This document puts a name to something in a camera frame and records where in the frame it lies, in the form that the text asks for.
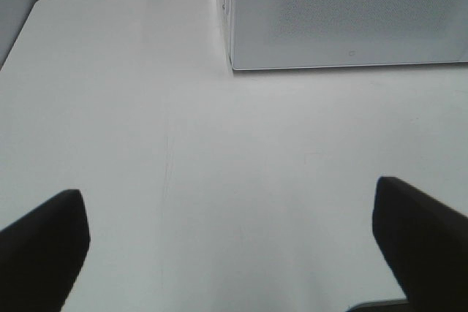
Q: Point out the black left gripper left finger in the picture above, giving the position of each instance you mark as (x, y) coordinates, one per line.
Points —
(42, 254)

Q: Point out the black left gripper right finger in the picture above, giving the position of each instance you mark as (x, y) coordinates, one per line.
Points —
(424, 243)

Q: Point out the white microwave door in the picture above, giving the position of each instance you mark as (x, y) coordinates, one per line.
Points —
(292, 34)

